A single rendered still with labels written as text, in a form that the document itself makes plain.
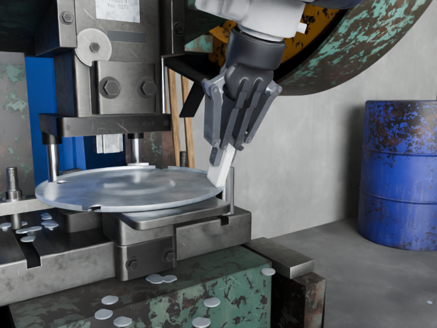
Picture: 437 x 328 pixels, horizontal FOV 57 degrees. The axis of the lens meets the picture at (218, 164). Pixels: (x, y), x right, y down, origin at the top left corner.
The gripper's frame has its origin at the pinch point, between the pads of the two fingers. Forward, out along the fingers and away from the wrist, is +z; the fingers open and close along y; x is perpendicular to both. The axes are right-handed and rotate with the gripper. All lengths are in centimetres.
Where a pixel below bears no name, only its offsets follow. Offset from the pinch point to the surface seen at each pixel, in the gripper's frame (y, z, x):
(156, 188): -9.2, 4.6, 1.9
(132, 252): -13.1, 13.4, -1.4
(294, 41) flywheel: 22.9, -15.5, 15.1
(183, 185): -4.0, 5.4, 2.6
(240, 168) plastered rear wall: 112, 86, 107
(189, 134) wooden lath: 62, 53, 95
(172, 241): -6.4, 13.1, -1.5
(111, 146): -9.7, 7.0, 18.4
